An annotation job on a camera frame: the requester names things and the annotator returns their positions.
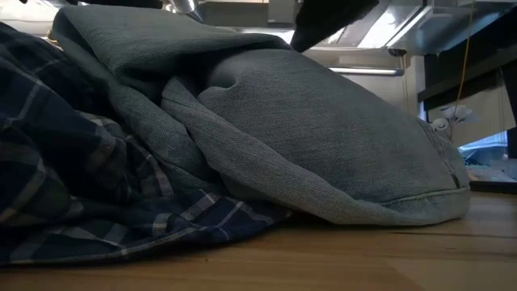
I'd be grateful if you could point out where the grey-blue sweatshirt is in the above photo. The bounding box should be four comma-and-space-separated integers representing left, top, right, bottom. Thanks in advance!
51, 4, 473, 226

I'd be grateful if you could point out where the blue plaid shirt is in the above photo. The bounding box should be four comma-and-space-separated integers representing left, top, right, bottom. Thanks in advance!
0, 22, 292, 268

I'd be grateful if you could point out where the black desk frame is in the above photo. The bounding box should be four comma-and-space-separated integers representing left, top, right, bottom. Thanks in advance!
418, 23, 517, 194

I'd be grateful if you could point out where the yellow cable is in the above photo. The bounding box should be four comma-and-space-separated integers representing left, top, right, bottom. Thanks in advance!
454, 0, 477, 122

